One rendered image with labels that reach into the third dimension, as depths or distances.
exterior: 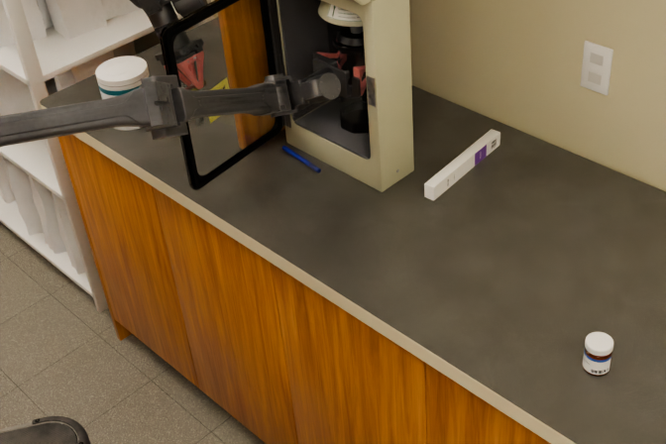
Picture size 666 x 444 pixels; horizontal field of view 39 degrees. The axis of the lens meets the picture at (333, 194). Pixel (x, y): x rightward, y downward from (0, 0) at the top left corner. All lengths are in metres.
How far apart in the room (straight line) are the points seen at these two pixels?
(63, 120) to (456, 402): 0.90
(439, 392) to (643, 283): 0.45
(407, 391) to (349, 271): 0.27
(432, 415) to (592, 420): 0.40
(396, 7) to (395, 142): 0.32
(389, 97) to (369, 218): 0.27
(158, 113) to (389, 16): 0.57
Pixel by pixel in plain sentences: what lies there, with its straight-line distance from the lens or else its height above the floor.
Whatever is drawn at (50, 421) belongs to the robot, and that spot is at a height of 0.24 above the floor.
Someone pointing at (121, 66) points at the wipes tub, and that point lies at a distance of 2.47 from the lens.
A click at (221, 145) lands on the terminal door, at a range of 2.14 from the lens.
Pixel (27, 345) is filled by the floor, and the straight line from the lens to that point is 3.37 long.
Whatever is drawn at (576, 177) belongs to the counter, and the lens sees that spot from 2.20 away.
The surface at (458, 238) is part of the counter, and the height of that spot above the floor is 0.94.
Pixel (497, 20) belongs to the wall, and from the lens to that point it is 2.30.
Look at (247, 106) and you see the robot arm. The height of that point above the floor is 1.26.
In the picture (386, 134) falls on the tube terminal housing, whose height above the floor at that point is 1.09.
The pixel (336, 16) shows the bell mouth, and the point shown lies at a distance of 2.03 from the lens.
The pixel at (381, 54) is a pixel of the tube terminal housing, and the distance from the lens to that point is 1.97.
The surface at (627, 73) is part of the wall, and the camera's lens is 2.14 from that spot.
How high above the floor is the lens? 2.23
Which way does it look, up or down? 37 degrees down
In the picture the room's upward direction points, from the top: 5 degrees counter-clockwise
